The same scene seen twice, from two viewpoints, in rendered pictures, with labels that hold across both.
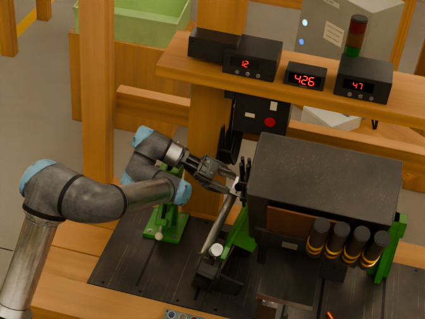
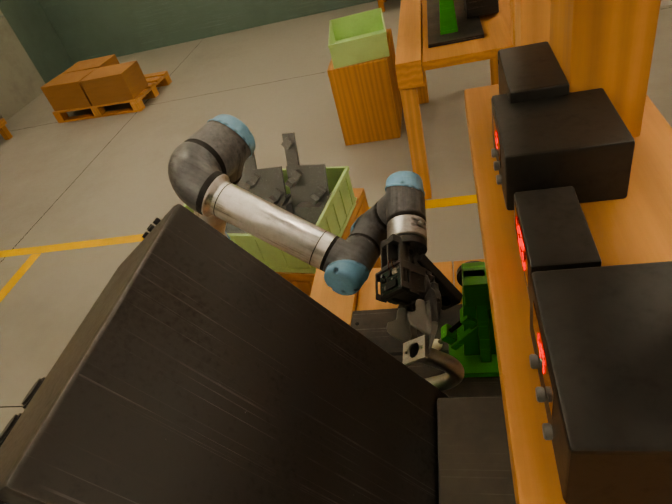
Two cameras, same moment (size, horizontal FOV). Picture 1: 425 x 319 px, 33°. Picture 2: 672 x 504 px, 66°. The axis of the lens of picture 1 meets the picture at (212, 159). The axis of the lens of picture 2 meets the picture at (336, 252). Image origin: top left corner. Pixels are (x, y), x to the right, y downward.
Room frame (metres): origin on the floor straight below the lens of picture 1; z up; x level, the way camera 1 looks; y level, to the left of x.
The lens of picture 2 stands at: (1.71, -0.65, 1.93)
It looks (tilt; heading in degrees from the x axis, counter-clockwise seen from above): 38 degrees down; 99
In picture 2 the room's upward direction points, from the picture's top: 17 degrees counter-clockwise
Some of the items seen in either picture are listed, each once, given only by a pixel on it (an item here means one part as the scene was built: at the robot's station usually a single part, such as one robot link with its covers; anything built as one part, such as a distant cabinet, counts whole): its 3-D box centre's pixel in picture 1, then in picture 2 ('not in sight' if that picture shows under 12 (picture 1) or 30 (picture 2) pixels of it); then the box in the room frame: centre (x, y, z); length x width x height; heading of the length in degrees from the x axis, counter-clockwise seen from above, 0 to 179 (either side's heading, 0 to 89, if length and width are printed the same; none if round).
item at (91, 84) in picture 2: not in sight; (107, 85); (-1.29, 5.52, 0.22); 1.20 x 0.81 x 0.44; 166
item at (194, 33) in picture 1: (214, 45); (529, 89); (1.94, 0.03, 1.59); 0.15 x 0.07 x 0.07; 80
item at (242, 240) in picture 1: (249, 223); not in sight; (1.62, -0.13, 1.17); 0.13 x 0.12 x 0.20; 80
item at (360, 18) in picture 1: (358, 24); not in sight; (1.95, -0.39, 1.71); 0.05 x 0.05 x 0.04
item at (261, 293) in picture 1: (293, 256); not in sight; (1.56, -0.28, 1.11); 0.39 x 0.16 x 0.03; 170
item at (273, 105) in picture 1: (264, 106); not in sight; (1.89, -0.14, 1.42); 0.17 x 0.12 x 0.15; 80
